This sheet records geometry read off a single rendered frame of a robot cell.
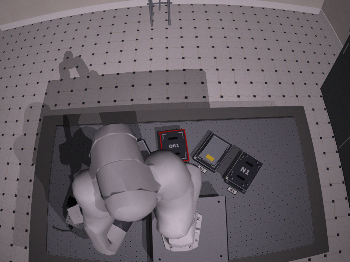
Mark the dark grey work table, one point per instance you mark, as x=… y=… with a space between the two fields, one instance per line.
x=273 y=215

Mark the white control panel with four buttons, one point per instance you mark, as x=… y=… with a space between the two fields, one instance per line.
x=71 y=224

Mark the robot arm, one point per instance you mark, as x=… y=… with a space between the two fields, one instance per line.
x=120 y=187

